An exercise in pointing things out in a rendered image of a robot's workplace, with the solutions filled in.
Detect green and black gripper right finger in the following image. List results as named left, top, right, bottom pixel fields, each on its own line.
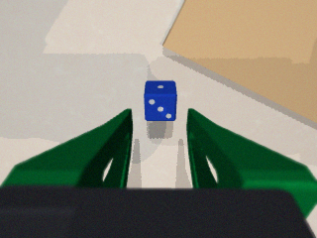
left=186, top=108, right=317, bottom=218

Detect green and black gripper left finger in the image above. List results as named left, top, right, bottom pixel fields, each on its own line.
left=0, top=108, right=133, bottom=187

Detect blue dice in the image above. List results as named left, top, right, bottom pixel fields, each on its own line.
left=144, top=80, right=177, bottom=121

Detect tan flat mat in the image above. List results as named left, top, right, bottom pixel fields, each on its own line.
left=162, top=0, right=317, bottom=123

